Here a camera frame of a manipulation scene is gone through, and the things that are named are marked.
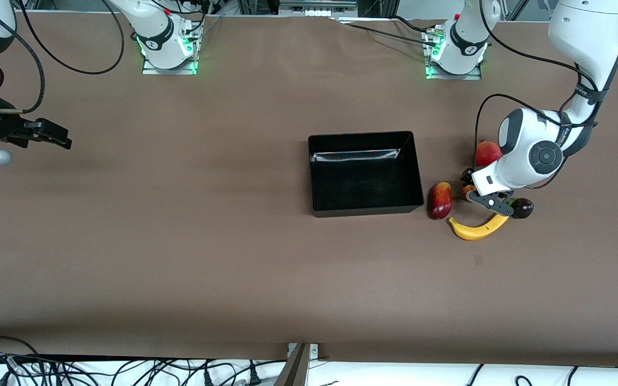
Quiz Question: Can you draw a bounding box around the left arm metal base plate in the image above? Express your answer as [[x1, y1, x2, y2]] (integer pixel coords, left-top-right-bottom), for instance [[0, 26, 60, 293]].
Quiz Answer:
[[424, 28, 483, 81]]

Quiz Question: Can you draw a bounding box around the yellow banana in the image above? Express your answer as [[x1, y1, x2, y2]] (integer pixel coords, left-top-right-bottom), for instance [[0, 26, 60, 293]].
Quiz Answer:
[[448, 213, 510, 241]]

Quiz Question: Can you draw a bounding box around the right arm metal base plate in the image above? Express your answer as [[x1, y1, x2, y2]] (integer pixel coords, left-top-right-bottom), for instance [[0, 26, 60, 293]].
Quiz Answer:
[[142, 21, 199, 75]]

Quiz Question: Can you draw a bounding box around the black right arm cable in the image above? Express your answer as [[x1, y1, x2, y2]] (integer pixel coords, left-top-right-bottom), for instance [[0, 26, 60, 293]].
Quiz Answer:
[[18, 0, 126, 75], [0, 0, 46, 115]]

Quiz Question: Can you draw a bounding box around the small metal bracket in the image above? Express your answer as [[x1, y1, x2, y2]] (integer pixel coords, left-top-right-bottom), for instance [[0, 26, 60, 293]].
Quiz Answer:
[[286, 343, 319, 360]]

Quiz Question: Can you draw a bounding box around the dark purple eggplant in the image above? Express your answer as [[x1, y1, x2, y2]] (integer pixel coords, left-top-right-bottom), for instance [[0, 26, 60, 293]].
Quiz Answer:
[[507, 197, 534, 219]]

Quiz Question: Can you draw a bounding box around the red yellow mango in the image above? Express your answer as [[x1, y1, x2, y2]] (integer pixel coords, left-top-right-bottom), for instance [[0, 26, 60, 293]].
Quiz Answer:
[[428, 182, 453, 220]]

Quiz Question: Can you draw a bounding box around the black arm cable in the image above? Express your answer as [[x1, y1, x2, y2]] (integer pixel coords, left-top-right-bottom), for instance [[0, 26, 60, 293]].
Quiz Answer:
[[0, 0, 46, 115], [474, 0, 610, 168], [18, 0, 126, 75]]

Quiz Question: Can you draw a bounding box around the dark metal bar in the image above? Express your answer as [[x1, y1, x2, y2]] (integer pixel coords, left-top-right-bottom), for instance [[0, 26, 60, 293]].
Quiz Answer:
[[273, 343, 311, 386]]

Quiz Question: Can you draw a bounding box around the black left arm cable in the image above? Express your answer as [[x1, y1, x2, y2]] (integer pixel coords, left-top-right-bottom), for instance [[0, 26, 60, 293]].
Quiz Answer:
[[474, 0, 610, 168]]

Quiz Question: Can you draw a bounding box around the red pomegranate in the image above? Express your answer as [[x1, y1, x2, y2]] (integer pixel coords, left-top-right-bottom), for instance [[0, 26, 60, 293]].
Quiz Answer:
[[474, 140, 503, 167]]

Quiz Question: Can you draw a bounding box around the black plastic box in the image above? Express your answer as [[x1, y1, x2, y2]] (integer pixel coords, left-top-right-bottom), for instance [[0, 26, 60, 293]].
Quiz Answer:
[[308, 131, 425, 218]]

